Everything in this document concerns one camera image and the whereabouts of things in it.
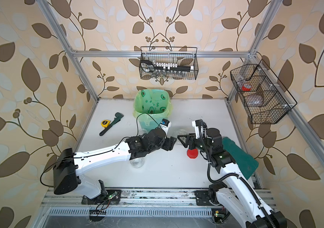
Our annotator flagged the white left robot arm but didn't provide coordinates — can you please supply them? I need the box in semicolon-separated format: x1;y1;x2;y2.
44;119;177;200

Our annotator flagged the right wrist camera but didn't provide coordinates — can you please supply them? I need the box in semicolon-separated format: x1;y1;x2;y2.
192;119;207;139

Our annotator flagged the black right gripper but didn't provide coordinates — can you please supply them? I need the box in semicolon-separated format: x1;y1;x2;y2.
179;132;213;155

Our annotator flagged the green bin with bag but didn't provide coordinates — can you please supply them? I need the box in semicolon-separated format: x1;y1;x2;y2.
133;89;173;131

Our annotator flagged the black wire basket back wall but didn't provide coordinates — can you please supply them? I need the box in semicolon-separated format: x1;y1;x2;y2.
139;46;199;81

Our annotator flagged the beige lid jar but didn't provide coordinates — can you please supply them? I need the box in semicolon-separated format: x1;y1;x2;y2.
172;129;189;140
130;158;145;168

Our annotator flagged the black wire basket right wall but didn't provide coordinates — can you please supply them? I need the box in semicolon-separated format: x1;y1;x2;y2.
230;60;297;124

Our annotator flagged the black wire basket wall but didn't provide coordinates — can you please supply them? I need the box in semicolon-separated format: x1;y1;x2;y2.
230;60;297;124
139;46;199;81

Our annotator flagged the red object in basket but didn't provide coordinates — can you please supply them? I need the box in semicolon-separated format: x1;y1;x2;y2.
241;83;252;92

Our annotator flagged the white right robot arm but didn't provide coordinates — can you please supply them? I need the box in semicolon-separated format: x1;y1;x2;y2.
177;128;287;228

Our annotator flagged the yellow tape measure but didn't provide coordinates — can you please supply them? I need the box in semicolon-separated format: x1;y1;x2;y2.
101;120;111;128

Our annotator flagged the black socket set rail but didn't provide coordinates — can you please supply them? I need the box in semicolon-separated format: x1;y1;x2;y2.
139;60;195;73

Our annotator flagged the red jar lid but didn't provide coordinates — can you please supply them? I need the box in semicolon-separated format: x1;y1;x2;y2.
187;149;199;159

